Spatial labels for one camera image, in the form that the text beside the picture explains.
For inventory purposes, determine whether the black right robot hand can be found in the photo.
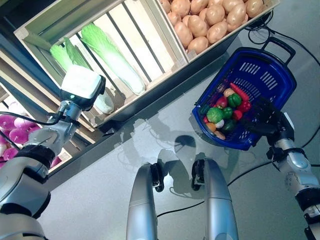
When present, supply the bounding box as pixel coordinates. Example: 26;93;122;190
241;96;295;140

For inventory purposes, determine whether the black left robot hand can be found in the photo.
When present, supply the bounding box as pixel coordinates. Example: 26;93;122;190
59;65;107;112

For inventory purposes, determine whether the plastic napa cabbage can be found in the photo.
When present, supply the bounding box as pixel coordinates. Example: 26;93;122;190
49;37;116;115
80;23;146;96

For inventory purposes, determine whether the blue plastic shopping basket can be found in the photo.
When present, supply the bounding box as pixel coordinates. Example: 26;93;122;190
191;37;298;152

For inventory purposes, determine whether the small red bell pepper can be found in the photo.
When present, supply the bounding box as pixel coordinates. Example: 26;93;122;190
237;100;252;113

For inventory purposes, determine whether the dark green plastic vegetable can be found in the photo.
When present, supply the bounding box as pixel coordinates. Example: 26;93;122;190
221;119;237;133

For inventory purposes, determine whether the small green bell pepper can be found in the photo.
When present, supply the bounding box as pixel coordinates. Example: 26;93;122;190
222;107;234;120
227;93;243;108

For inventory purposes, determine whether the red toy apple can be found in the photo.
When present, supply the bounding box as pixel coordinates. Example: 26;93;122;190
216;96;229;108

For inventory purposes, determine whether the large wooden display shelf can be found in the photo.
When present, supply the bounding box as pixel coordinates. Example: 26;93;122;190
0;0;251;181

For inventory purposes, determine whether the wooden napa cabbage crate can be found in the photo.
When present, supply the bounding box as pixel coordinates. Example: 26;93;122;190
13;0;190;126

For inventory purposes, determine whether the tan plastic potato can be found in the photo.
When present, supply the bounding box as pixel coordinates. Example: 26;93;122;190
205;4;226;26
206;21;229;45
246;0;265;18
174;21;194;48
226;3;248;25
187;36;210;55
187;14;208;38

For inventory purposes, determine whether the wooden potato crate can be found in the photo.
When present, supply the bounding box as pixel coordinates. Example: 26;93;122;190
156;0;281;63

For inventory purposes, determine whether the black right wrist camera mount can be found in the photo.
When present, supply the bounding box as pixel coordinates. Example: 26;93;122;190
266;146;283;163

